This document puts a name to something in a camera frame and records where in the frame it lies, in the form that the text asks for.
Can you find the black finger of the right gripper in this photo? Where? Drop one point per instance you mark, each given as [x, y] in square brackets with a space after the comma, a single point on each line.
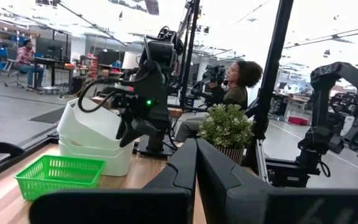
[126, 129]
[143, 129]

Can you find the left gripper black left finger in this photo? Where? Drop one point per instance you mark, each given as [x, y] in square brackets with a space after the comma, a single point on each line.
[120, 208]

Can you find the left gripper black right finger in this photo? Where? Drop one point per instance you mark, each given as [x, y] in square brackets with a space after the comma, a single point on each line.
[259, 205]

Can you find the white plastic bin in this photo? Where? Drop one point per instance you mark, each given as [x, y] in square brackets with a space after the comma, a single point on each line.
[89, 124]
[82, 148]
[104, 165]

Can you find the green mesh plastic basket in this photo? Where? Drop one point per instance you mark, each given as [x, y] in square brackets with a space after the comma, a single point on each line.
[57, 174]

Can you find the black background robot arm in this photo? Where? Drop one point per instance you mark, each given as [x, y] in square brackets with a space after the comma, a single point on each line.
[322, 102]

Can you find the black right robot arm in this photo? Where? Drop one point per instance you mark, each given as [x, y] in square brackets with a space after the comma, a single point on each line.
[157, 77]

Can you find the white background lamp shade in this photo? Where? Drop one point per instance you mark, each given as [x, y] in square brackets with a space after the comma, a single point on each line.
[130, 60]

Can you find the black floor mat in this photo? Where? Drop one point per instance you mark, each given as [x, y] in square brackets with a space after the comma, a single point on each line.
[50, 115]

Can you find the potted green plant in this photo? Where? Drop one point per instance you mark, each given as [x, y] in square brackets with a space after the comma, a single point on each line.
[225, 124]

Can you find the black background pole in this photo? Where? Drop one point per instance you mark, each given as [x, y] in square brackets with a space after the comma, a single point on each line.
[191, 46]

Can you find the black background device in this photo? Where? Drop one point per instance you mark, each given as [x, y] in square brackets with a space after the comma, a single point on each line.
[213, 74]

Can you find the red box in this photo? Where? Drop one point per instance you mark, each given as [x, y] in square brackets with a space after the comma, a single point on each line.
[297, 120]

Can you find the seated person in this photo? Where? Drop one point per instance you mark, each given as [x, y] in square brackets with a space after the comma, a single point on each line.
[235, 95]
[25, 56]

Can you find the black desk with monitor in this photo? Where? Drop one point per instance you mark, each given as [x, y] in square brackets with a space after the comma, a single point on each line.
[47, 46]

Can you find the grey office chair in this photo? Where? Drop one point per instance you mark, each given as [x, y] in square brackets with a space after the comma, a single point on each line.
[9, 65]

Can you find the black aluminium rig frame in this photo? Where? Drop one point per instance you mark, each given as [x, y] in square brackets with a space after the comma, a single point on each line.
[273, 62]

